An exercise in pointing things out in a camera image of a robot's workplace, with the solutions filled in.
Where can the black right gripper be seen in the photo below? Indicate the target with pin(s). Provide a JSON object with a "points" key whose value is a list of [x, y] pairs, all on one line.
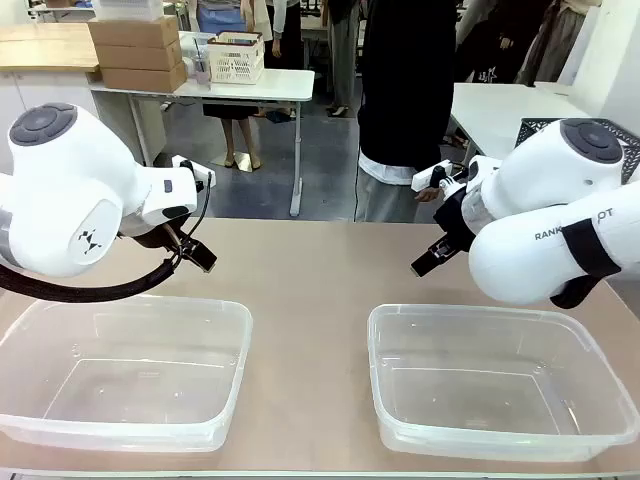
{"points": [[457, 220]]}

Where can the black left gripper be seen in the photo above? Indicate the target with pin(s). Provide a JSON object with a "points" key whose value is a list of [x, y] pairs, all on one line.
{"points": [[152, 236]]}

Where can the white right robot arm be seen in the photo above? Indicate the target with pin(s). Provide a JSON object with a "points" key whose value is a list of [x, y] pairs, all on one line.
{"points": [[540, 210]]}

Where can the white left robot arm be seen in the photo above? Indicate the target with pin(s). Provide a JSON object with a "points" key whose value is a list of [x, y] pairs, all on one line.
{"points": [[65, 190]]}

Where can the white lattice basket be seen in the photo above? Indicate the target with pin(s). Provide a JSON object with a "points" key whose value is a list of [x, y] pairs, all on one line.
{"points": [[235, 60]]}

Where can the person's left hand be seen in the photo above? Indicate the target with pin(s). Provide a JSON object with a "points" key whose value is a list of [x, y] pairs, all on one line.
{"points": [[428, 195]]}

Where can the person in black skirt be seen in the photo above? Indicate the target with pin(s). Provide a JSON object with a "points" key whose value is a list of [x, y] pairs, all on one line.
{"points": [[235, 125]]}

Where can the clear plastic bin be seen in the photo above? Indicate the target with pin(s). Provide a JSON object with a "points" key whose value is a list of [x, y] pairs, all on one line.
{"points": [[125, 375], [500, 385]]}

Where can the person in black sweater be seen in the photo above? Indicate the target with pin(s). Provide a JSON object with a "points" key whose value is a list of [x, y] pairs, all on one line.
{"points": [[400, 100]]}

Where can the white table grey legs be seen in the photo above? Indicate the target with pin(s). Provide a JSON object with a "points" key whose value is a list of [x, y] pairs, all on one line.
{"points": [[270, 85]]}

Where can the brown cardboard box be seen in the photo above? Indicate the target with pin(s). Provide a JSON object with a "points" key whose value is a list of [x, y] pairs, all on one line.
{"points": [[142, 79], [135, 32], [137, 57]]}

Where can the plastic cup with straw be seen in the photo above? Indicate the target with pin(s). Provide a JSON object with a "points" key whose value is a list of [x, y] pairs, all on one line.
{"points": [[202, 67]]}

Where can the white cabinet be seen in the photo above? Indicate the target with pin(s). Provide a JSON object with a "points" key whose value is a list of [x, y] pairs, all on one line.
{"points": [[55, 90]]}

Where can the person in grey trousers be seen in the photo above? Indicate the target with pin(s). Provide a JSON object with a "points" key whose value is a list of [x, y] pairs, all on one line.
{"points": [[342, 55]]}

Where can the person in dark coat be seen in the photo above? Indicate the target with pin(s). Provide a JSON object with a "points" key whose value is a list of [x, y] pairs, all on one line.
{"points": [[487, 35]]}

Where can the person in beige skirt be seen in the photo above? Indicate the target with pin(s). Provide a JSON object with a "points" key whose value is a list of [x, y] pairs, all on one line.
{"points": [[555, 40]]}

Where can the white plastic trays stack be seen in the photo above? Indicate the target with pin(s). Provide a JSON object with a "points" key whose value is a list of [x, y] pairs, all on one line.
{"points": [[125, 9]]}

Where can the wooden table top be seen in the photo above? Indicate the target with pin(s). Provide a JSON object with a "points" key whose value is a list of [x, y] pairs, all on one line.
{"points": [[45, 47]]}

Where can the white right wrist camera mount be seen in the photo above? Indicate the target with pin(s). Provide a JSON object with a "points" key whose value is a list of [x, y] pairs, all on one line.
{"points": [[430, 175]]}

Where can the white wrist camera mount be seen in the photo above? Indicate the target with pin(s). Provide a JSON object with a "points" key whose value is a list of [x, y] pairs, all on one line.
{"points": [[192, 167], [430, 175]]}

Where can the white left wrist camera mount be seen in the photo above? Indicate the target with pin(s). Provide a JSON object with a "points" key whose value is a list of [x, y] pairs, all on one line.
{"points": [[192, 167]]}

